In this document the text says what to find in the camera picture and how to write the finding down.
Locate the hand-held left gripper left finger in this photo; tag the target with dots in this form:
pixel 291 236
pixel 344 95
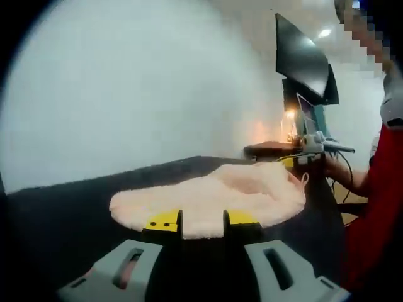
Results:
pixel 148 261

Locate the person in red apron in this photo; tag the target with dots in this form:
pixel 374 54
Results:
pixel 378 195

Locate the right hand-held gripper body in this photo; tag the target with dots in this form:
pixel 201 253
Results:
pixel 313 148

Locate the black monitor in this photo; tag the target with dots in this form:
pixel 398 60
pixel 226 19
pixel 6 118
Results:
pixel 299 59

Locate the open laptop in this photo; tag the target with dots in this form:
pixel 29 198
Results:
pixel 315 119

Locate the small dark side table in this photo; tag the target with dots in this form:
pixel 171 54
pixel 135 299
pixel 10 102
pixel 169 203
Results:
pixel 267 148

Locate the pink fluffy towel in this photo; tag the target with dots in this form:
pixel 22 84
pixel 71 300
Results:
pixel 201 196

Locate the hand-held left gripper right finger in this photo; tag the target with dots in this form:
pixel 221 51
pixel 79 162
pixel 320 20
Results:
pixel 258 261

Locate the person's right hand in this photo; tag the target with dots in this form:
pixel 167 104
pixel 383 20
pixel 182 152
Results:
pixel 337 170

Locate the grey worn device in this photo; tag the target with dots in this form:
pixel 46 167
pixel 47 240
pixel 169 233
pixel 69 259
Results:
pixel 391 107

